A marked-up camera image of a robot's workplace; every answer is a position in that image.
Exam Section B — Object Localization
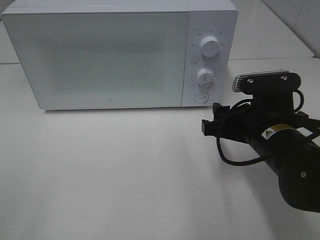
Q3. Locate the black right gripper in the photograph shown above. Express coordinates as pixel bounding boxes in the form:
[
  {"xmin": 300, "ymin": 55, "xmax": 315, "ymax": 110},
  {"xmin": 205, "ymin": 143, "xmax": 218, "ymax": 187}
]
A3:
[{"xmin": 201, "ymin": 92, "xmax": 313, "ymax": 150}]

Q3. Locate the white timer knob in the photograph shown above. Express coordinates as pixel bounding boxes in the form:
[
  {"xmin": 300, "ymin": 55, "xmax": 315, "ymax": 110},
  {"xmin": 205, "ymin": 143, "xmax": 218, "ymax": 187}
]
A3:
[{"xmin": 196, "ymin": 68, "xmax": 214, "ymax": 86}]

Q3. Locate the white microwave door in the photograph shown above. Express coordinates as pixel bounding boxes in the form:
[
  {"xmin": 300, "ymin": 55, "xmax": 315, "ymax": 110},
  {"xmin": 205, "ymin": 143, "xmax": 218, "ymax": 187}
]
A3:
[{"xmin": 3, "ymin": 12, "xmax": 188, "ymax": 110}]

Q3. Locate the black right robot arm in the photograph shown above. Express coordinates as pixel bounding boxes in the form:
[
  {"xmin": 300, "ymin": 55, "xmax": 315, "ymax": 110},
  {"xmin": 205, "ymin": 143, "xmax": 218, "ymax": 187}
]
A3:
[{"xmin": 201, "ymin": 93, "xmax": 320, "ymax": 213}]

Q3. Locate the upper white power knob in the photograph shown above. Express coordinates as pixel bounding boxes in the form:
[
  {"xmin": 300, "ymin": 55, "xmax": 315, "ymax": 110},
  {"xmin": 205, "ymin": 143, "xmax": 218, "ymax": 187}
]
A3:
[{"xmin": 200, "ymin": 35, "xmax": 221, "ymax": 58}]

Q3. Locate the white microwave oven body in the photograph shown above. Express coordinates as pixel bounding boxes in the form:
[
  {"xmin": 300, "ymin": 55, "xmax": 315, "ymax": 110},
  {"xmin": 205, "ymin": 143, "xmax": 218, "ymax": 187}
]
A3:
[{"xmin": 1, "ymin": 0, "xmax": 238, "ymax": 110}]

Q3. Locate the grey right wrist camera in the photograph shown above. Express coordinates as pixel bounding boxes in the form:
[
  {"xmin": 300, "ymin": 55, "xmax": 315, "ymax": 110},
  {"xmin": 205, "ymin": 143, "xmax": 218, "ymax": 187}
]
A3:
[{"xmin": 232, "ymin": 70, "xmax": 301, "ymax": 96}]

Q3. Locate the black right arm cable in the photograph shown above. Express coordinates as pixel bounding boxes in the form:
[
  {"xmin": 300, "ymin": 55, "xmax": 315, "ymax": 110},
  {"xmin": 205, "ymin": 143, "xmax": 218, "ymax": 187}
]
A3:
[{"xmin": 214, "ymin": 89, "xmax": 320, "ymax": 166}]

